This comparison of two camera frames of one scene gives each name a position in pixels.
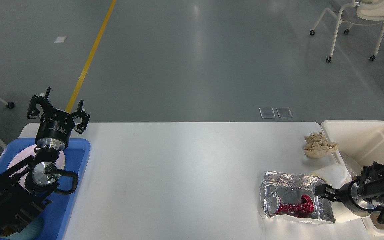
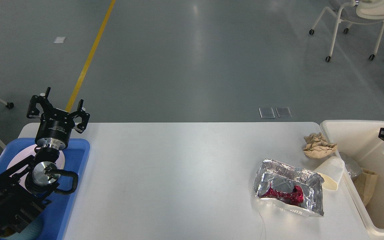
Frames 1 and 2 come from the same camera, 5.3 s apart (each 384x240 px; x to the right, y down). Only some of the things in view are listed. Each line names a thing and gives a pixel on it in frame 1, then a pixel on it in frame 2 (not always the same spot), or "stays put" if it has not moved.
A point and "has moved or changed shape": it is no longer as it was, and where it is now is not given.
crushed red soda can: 275,206 to 296,196
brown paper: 317,146 stays put
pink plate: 26,153 stays put
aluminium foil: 353,166 stays put
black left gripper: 56,125 stays put
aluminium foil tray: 291,188 has moved or changed shape
